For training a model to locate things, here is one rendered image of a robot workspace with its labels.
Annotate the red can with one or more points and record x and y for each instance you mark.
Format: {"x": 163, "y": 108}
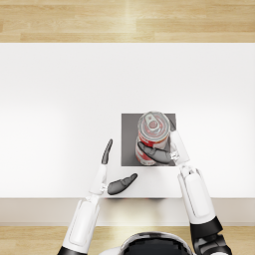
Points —
{"x": 143, "y": 156}
{"x": 153, "y": 127}

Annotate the dark grey square mat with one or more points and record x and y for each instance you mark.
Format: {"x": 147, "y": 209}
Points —
{"x": 129, "y": 139}

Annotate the dark round robot body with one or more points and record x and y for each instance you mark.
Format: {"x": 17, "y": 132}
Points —
{"x": 154, "y": 245}

